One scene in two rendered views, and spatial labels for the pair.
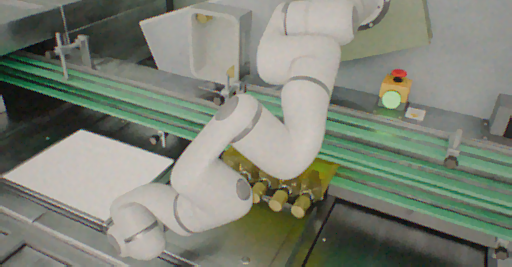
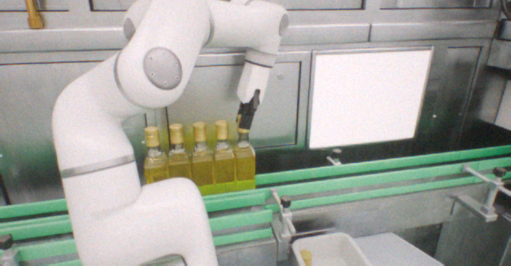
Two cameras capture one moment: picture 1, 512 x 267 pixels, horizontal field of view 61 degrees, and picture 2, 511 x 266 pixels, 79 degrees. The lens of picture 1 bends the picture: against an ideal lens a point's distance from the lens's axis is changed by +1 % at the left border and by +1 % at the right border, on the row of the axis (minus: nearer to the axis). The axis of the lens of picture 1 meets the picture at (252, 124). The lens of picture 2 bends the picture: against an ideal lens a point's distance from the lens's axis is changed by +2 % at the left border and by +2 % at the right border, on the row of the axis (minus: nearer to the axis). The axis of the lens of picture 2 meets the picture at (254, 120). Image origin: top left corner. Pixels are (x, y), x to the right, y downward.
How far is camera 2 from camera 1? 56 cm
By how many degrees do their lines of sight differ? 35
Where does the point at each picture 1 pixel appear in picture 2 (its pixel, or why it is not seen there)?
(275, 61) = (162, 194)
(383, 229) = not seen: hidden behind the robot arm
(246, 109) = (126, 65)
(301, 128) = (77, 108)
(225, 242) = (211, 89)
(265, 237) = (184, 112)
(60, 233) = (341, 25)
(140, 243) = (241, 1)
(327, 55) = (80, 230)
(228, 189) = (135, 11)
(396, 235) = not seen: hidden behind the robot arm
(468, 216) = (13, 218)
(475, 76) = not seen: outside the picture
